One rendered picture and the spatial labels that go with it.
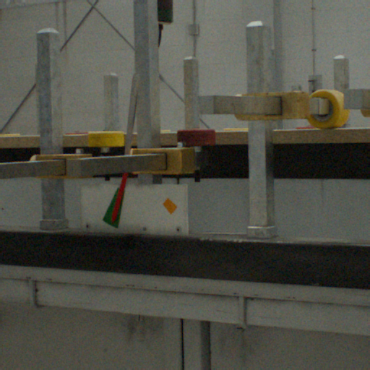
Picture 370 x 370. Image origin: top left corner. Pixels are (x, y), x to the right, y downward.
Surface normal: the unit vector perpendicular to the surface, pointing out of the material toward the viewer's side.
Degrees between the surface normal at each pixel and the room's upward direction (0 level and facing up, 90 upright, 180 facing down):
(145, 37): 90
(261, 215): 90
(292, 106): 90
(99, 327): 90
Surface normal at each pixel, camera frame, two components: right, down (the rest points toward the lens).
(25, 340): -0.52, 0.06
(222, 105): 0.85, 0.00
